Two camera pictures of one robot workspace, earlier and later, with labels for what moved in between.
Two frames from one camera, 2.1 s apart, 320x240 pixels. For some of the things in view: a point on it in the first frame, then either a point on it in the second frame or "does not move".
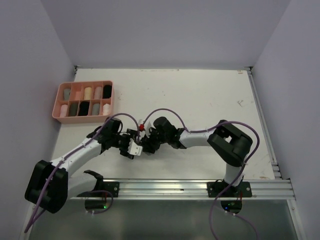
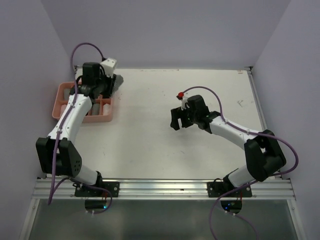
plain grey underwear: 66,94 does not move
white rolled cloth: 106,109 does not move
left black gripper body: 122,141 → 106,84
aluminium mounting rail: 193,190 does not move
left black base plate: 113,187 does not move
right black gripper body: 153,142 → 190,118
